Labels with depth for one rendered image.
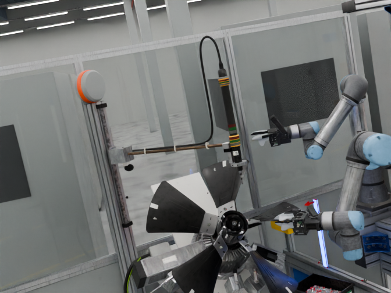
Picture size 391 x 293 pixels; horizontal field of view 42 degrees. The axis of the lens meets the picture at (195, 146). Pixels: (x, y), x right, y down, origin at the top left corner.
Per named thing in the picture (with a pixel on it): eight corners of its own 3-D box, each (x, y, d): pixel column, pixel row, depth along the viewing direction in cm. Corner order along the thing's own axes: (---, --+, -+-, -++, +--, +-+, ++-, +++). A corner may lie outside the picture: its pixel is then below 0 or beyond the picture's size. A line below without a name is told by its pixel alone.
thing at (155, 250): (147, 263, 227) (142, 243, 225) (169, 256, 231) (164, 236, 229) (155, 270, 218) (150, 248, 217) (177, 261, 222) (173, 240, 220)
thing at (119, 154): (109, 165, 249) (105, 149, 248) (118, 162, 255) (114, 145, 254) (125, 164, 244) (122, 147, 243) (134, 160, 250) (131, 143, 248)
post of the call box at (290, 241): (287, 251, 267) (283, 228, 265) (292, 249, 268) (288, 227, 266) (291, 252, 264) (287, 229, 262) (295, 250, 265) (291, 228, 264)
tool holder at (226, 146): (223, 167, 217) (219, 145, 215) (231, 163, 223) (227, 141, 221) (242, 166, 212) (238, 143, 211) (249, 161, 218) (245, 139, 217)
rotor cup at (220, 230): (219, 256, 215) (227, 242, 205) (205, 226, 222) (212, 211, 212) (249, 245, 221) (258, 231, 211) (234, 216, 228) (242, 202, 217)
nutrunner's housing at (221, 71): (234, 171, 217) (213, 63, 210) (238, 169, 220) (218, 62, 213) (242, 171, 215) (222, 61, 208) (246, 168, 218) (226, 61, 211)
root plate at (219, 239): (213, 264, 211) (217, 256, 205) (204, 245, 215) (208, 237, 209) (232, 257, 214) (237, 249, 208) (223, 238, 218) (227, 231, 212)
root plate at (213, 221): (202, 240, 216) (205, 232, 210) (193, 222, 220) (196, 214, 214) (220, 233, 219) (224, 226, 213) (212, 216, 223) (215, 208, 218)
